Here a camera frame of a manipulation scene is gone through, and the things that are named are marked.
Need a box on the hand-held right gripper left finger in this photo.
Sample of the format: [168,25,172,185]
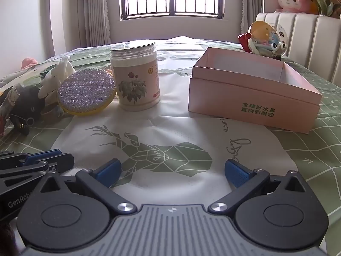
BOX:
[40,159,137,215]

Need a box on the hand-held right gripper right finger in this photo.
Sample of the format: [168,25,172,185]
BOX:
[208,159,307,215]

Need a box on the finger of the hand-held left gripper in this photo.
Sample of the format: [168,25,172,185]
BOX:
[0,153,75,183]
[0,149,64,170]

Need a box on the black plush toy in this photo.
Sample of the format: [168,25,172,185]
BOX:
[0,84,50,136]

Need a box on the pink cardboard box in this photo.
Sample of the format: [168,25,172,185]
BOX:
[188,47,323,134]

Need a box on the round glitter yellow sponge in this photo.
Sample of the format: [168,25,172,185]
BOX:
[57,68,117,116]

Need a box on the green printed bed cover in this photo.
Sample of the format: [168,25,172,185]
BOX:
[0,36,341,256]

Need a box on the cartoon printed blanket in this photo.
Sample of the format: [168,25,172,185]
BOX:
[0,59,67,91]

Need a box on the white jar with flower label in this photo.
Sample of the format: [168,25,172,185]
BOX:
[109,41,161,112]

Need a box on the pink cloth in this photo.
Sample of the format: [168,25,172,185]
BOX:
[21,57,39,68]

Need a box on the pale blue bedsheet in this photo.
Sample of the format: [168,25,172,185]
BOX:
[157,36,246,52]

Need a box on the beige curtain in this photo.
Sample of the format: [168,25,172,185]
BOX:
[240,0,267,43]
[49,0,111,52]

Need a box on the beige padded headboard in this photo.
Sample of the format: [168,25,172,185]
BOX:
[256,12,341,86]

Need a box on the potted green plant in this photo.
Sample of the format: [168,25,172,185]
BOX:
[312,0,335,16]

